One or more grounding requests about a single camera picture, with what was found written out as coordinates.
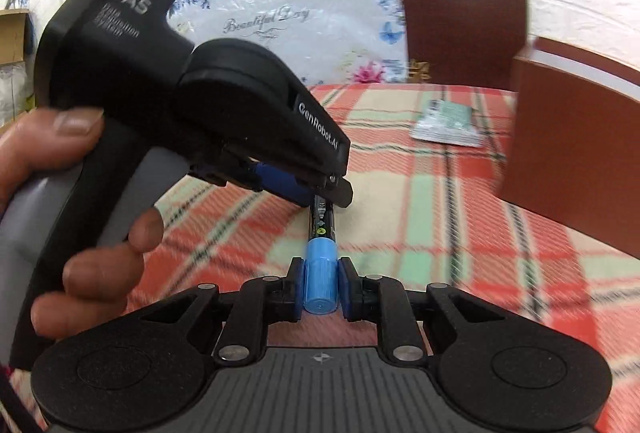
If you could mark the brown cardboard box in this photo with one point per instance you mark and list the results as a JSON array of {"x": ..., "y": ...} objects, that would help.
[{"x": 574, "y": 150}]

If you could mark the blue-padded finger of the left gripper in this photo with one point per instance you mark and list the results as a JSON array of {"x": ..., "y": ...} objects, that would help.
[{"x": 255, "y": 176}]

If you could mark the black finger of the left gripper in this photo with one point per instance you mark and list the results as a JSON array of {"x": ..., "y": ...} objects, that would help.
[{"x": 331, "y": 187}]

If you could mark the floral plastic bag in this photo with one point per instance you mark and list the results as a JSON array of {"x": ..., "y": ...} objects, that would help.
[{"x": 322, "y": 41}]

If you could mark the green white tissue pack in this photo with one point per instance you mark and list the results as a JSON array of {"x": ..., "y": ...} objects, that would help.
[{"x": 447, "y": 123}]

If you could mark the blue capped black marker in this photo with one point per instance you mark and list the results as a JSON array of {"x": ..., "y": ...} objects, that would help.
[{"x": 320, "y": 267}]

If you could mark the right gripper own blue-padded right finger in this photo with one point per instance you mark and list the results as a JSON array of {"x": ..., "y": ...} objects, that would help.
[{"x": 384, "y": 302}]

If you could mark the person's left hand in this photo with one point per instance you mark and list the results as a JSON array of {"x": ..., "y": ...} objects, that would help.
[{"x": 96, "y": 281}]

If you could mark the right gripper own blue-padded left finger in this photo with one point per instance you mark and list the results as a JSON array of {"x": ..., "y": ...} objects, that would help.
[{"x": 247, "y": 314}]

